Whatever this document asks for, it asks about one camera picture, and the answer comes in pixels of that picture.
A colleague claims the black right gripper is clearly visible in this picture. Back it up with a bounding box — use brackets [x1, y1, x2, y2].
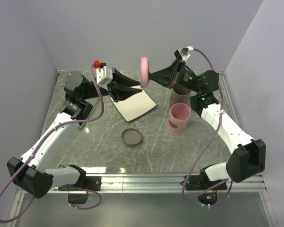
[149, 59, 202, 94]

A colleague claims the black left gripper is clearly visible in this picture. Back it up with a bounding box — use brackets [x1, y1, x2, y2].
[82, 68, 142, 103]

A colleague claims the pink round lid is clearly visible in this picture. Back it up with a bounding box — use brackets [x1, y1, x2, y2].
[140, 57, 149, 88]

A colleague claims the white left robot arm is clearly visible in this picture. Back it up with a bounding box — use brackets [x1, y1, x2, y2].
[7, 66, 142, 199]

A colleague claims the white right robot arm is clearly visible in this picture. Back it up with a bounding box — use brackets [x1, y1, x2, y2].
[141, 60, 266, 189]

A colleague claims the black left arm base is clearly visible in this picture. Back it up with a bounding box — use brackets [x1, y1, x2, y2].
[58, 175, 102, 191]

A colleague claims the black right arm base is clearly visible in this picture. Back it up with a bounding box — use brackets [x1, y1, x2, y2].
[185, 175, 227, 191]

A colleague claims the grey cylindrical container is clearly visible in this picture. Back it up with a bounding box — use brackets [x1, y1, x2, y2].
[169, 85, 191, 107]

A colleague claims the white square plate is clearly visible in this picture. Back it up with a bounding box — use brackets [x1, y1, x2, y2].
[110, 89, 157, 122]

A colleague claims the pink cylindrical container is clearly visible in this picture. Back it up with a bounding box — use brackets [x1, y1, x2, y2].
[168, 103, 192, 135]

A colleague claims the grey round lid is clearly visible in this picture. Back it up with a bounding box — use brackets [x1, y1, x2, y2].
[121, 128, 142, 146]

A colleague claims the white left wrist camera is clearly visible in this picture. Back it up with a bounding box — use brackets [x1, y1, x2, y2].
[93, 60, 113, 89]

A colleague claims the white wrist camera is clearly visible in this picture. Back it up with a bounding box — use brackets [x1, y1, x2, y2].
[174, 46, 194, 63]
[93, 60, 113, 89]

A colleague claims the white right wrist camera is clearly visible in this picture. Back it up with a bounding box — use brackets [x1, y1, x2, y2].
[174, 46, 194, 63]

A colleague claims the aluminium front rail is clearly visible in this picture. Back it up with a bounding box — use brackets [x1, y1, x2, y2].
[16, 174, 268, 194]

